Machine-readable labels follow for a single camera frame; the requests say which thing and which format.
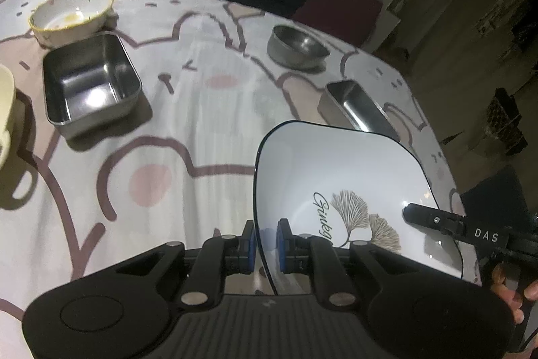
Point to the round steel bowl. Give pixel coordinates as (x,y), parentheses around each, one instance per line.
(290,47)

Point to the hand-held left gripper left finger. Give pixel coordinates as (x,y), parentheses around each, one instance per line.
(249,254)

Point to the bear print blanket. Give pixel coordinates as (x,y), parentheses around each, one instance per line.
(201,123)

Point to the small rectangular steel container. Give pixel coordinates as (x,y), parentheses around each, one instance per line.
(357,111)

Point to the white square plate black rim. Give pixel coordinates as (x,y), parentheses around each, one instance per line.
(344,174)

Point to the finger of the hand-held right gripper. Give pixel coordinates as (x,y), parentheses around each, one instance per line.
(433,219)

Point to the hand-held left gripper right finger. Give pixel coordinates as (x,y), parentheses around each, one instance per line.
(282,254)

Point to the dark cloth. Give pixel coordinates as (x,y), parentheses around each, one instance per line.
(504,190)

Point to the floral ceramic bowl yellow rim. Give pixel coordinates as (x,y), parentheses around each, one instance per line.
(63,12)

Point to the black basket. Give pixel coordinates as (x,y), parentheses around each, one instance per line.
(504,119)

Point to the person's right hand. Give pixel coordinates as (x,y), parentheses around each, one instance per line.
(513,304)

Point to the maroon ottoman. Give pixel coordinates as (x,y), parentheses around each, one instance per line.
(336,5)

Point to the large square steel container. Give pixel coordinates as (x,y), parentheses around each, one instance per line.
(84,81)

